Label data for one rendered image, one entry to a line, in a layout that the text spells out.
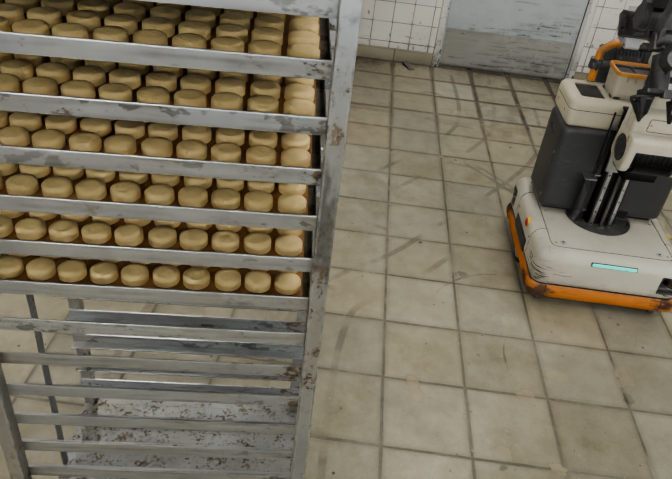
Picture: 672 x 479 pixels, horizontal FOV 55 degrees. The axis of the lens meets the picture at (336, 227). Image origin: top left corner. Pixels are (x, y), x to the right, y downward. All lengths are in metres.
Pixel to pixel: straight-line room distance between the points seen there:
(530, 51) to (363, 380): 3.54
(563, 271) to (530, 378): 0.50
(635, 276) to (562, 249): 0.32
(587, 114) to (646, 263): 0.65
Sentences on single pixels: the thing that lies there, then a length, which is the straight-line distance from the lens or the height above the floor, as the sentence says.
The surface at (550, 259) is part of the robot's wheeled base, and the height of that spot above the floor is 0.25.
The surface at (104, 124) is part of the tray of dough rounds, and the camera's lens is 1.18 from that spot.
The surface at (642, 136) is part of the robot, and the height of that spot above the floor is 0.80.
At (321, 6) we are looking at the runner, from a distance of 0.94.
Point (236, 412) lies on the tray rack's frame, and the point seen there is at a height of 0.15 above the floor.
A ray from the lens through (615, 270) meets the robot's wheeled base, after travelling 2.88.
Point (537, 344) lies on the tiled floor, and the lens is 2.74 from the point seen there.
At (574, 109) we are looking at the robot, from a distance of 2.84.
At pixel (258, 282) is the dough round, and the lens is 1.23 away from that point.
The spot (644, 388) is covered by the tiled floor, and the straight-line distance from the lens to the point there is 2.77.
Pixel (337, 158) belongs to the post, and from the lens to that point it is 1.00.
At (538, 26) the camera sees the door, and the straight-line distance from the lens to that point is 5.32.
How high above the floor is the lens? 1.76
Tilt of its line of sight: 34 degrees down
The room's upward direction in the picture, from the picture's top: 7 degrees clockwise
